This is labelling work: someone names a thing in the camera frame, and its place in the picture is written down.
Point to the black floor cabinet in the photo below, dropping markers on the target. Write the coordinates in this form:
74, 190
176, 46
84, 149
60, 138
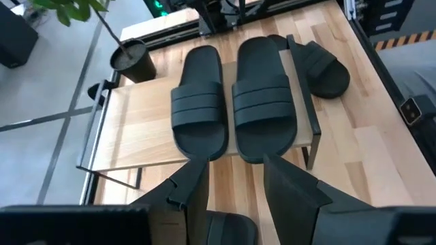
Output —
17, 37

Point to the yellow black hazard tape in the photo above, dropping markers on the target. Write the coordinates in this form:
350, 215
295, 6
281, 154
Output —
405, 40

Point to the black vented equipment box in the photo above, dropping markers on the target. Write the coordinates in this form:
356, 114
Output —
385, 17

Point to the black rubber slide sandal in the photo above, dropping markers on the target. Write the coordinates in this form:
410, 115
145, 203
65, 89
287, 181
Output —
231, 229
264, 98
327, 75
199, 102

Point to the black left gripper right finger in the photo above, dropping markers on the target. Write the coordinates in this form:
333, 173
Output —
306, 217

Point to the green plant in black pot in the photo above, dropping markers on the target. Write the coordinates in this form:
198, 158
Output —
136, 68

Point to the black round knob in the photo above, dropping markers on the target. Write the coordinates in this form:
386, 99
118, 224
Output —
100, 93

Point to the wooden shelf black metal frame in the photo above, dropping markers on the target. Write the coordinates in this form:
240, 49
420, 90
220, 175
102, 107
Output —
136, 136

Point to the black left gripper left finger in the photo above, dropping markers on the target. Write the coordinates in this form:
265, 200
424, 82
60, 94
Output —
85, 224

